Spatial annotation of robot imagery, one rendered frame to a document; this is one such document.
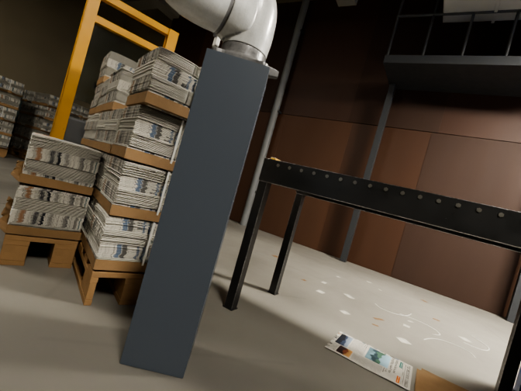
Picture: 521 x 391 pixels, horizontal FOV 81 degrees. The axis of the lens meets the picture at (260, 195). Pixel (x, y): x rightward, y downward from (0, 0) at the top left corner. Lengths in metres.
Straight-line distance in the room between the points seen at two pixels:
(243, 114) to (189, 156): 0.21
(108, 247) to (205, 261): 0.53
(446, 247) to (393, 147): 1.48
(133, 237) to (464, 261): 3.91
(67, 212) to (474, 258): 4.18
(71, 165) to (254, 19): 1.08
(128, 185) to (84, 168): 0.41
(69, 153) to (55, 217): 0.31
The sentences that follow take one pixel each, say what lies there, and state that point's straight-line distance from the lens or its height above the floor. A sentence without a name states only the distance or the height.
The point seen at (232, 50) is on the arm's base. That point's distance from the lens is 1.05.
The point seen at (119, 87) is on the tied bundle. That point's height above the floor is 0.96.
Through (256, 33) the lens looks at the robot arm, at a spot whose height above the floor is 1.10.
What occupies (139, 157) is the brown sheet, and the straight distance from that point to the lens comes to 1.33.
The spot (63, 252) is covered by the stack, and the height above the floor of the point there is 0.08.
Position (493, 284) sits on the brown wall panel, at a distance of 4.57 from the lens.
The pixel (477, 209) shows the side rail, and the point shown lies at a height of 0.78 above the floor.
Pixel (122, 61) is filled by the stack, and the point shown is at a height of 1.25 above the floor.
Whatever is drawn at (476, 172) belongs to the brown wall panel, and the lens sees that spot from 4.60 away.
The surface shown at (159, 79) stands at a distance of 1.33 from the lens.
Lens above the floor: 0.62
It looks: 1 degrees down
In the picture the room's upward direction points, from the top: 16 degrees clockwise
